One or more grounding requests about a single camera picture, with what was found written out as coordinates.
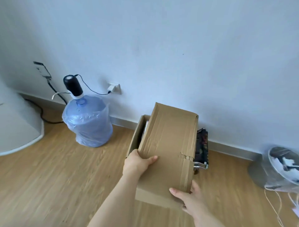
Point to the person's left hand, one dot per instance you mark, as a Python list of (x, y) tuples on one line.
[(133, 163)]

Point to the person's right hand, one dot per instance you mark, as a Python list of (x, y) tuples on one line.
[(192, 202)]

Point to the person's left thumb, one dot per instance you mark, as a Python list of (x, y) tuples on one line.
[(149, 161)]

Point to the person's right thumb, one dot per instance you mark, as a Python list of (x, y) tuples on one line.
[(177, 193)]

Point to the brown cardboard box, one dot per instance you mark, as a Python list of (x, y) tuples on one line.
[(168, 140)]

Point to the person's right forearm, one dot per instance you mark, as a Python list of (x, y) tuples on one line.
[(210, 221)]

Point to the person's left forearm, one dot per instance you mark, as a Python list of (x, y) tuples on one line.
[(114, 201)]

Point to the white item inside box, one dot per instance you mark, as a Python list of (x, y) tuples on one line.
[(146, 126)]

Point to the dark patterned package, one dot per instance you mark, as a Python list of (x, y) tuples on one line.
[(202, 145)]

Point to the clear plastic jug wrap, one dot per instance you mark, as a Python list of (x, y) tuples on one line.
[(93, 133)]

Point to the blue water jug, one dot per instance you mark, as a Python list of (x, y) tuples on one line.
[(87, 121)]

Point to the white charger plug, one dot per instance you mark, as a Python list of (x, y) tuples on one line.
[(110, 88)]

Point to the grey bin with plastic liner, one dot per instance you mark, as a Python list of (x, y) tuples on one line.
[(278, 168)]

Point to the black electric water pump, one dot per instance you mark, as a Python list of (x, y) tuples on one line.
[(73, 85)]

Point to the white round-based furniture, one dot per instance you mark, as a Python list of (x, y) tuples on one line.
[(16, 126)]

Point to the wall socket with dark plug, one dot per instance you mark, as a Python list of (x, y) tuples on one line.
[(42, 69)]

